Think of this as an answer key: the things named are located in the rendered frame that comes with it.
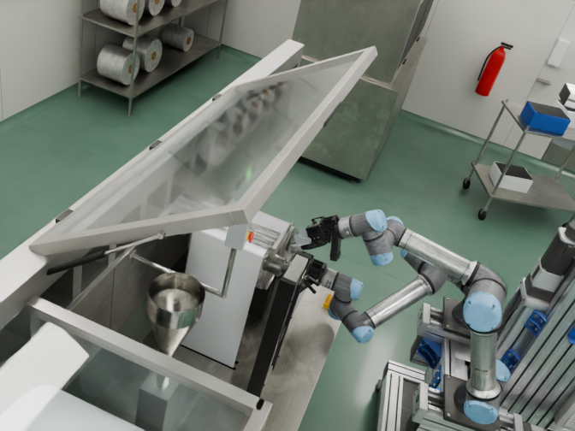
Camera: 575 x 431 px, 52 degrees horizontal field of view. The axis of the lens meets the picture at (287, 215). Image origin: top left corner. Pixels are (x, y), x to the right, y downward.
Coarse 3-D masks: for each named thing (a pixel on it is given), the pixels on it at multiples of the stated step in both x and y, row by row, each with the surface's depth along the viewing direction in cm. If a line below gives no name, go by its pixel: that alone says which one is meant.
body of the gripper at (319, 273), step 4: (304, 252) 231; (312, 256) 230; (312, 260) 227; (316, 260) 228; (312, 264) 228; (316, 264) 227; (320, 264) 227; (324, 264) 227; (308, 268) 225; (312, 268) 227; (316, 268) 228; (320, 268) 227; (324, 268) 225; (308, 272) 229; (312, 272) 228; (316, 272) 228; (320, 272) 226; (324, 272) 226; (316, 276) 229; (320, 276) 226; (320, 280) 226; (320, 284) 229
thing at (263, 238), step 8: (256, 224) 188; (224, 232) 184; (256, 232) 185; (264, 232) 189; (272, 232) 187; (248, 240) 183; (256, 240) 182; (264, 240) 185; (272, 240) 184; (280, 240) 184; (264, 248) 182; (272, 248) 180; (272, 256) 181
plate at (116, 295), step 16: (160, 240) 187; (176, 240) 203; (128, 256) 167; (144, 256) 179; (160, 256) 193; (176, 256) 209; (112, 272) 161; (128, 272) 172; (144, 272) 184; (160, 272) 199; (96, 288) 155; (112, 288) 165; (128, 288) 177; (144, 288) 190; (80, 304) 150; (96, 304) 159; (112, 304) 170; (128, 304) 182; (96, 320) 163; (112, 320) 174
